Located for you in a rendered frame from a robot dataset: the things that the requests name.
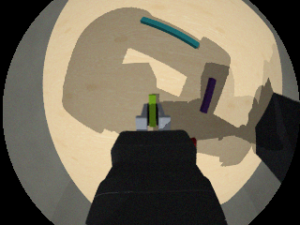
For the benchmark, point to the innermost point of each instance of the turquoise rod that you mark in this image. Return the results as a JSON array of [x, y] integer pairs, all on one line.
[[167, 29]]

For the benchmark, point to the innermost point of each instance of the purple rod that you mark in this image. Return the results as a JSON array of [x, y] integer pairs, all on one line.
[[208, 95]]

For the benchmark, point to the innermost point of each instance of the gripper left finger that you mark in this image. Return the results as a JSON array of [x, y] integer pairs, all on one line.
[[142, 121]]

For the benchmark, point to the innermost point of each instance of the lime green rod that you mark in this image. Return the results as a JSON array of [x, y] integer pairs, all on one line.
[[152, 110]]

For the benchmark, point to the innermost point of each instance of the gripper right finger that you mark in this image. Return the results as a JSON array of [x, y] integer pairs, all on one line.
[[163, 121]]

